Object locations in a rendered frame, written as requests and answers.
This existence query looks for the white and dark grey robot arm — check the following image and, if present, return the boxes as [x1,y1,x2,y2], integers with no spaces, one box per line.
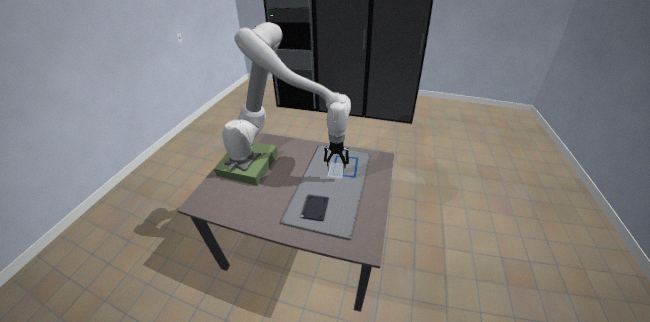
[223,22,351,171]

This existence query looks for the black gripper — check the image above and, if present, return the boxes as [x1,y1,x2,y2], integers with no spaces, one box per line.
[324,142,349,173]

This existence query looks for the dark grey rectangular frame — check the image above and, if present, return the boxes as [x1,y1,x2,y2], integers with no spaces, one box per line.
[301,195,329,221]

